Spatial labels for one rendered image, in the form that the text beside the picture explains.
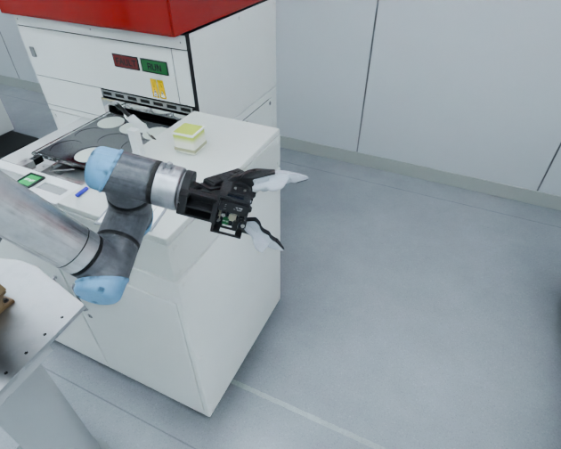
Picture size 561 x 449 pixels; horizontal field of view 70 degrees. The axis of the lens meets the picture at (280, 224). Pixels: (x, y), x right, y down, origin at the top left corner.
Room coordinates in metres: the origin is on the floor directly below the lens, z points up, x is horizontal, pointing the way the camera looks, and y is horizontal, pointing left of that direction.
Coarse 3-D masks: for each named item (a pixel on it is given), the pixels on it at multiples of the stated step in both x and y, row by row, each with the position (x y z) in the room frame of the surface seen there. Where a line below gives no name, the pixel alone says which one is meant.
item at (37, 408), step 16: (32, 384) 0.53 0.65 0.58; (48, 384) 0.57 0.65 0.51; (16, 400) 0.49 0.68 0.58; (32, 400) 0.51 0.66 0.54; (48, 400) 0.54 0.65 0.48; (64, 400) 0.59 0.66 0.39; (0, 416) 0.47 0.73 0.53; (16, 416) 0.48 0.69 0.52; (32, 416) 0.50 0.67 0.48; (48, 416) 0.52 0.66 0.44; (64, 416) 0.55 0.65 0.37; (16, 432) 0.47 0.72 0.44; (32, 432) 0.48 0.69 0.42; (48, 432) 0.50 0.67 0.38; (64, 432) 0.52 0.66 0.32; (80, 432) 0.56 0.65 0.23; (16, 448) 0.47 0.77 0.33; (32, 448) 0.47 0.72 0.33; (48, 448) 0.48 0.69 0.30; (64, 448) 0.50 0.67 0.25; (80, 448) 0.53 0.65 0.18; (96, 448) 0.58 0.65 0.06
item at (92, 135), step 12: (96, 120) 1.44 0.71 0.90; (84, 132) 1.34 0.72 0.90; (96, 132) 1.34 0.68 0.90; (108, 132) 1.34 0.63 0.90; (120, 132) 1.34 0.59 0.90; (60, 144) 1.25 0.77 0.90; (72, 144) 1.25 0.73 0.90; (84, 144) 1.24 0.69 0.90; (96, 144) 1.24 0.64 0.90; (108, 144) 1.25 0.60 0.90; (120, 144) 1.24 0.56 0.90; (60, 156) 1.16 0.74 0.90; (72, 156) 1.16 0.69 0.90
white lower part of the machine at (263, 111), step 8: (272, 88) 1.98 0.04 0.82; (264, 96) 1.90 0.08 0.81; (272, 96) 1.98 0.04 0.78; (256, 104) 1.82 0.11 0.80; (264, 104) 1.89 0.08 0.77; (272, 104) 1.98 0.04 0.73; (56, 112) 1.71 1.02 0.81; (64, 112) 1.70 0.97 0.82; (240, 112) 1.70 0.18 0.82; (248, 112) 1.75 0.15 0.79; (256, 112) 1.81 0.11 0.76; (264, 112) 1.89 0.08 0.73; (272, 112) 1.98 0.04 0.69; (56, 120) 1.72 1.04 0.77; (64, 120) 1.70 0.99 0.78; (72, 120) 1.67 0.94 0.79; (248, 120) 1.74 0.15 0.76; (256, 120) 1.81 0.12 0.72; (264, 120) 1.89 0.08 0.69; (272, 120) 1.98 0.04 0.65
